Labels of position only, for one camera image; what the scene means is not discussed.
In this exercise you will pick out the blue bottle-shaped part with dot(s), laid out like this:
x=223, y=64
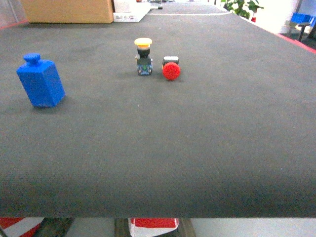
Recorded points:
x=41, y=81

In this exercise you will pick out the red mushroom push button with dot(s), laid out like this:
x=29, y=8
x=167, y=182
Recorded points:
x=170, y=67

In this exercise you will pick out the yellow mushroom push button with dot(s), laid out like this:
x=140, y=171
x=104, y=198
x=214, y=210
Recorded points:
x=144, y=61

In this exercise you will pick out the black conveyor belt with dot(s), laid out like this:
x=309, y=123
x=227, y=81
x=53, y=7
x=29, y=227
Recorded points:
x=233, y=136

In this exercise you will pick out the white cardboard box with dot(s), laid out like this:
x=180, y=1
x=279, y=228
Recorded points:
x=130, y=10

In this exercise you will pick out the green potted plant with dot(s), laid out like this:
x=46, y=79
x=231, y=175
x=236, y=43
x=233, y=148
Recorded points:
x=242, y=8

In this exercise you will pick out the brown cardboard box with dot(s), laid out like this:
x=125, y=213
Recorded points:
x=68, y=11

